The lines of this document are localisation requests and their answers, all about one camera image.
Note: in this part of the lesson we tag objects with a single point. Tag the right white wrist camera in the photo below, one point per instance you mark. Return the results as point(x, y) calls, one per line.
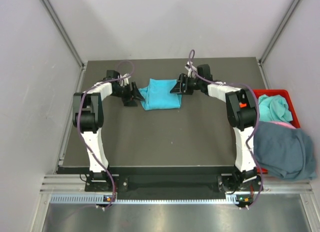
point(191, 70)

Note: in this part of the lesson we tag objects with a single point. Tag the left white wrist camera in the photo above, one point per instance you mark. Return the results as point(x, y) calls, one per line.
point(123, 80)

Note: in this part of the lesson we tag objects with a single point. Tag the red plastic bin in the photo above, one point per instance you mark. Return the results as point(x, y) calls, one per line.
point(284, 93)

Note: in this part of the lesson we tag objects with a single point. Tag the grey blue t shirt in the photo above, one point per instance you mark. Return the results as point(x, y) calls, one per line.
point(287, 154)

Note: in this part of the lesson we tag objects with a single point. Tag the aluminium frame post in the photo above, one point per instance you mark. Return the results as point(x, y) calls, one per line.
point(62, 31)
point(279, 30)

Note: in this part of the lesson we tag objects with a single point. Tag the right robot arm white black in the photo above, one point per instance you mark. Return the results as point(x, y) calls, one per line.
point(241, 111)

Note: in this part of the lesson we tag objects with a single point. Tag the grey slotted cable duct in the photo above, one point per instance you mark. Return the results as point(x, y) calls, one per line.
point(101, 199)

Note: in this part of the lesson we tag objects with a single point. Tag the right aluminium frame post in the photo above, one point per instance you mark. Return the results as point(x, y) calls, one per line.
point(279, 30)

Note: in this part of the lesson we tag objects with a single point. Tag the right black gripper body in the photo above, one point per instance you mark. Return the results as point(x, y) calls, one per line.
point(190, 84)

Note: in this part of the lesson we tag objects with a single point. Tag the pink t shirt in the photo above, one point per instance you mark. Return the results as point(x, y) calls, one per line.
point(284, 124)

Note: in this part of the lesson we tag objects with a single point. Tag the teal green t shirt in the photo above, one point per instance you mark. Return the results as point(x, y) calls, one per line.
point(274, 108)

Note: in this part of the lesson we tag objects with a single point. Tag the left aluminium frame post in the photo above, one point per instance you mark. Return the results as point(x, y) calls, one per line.
point(62, 31)

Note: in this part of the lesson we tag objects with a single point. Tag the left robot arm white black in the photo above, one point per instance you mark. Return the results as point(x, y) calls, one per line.
point(88, 118)

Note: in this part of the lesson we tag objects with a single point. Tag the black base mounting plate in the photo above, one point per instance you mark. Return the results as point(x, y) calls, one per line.
point(189, 182)

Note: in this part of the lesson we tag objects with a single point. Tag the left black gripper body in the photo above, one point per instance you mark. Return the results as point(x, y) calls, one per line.
point(125, 93)

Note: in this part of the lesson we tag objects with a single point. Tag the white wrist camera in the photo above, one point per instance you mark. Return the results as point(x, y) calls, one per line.
point(123, 80)
point(191, 70)

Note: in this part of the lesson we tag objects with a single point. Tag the bright cyan t shirt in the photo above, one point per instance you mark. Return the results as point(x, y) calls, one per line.
point(157, 95)

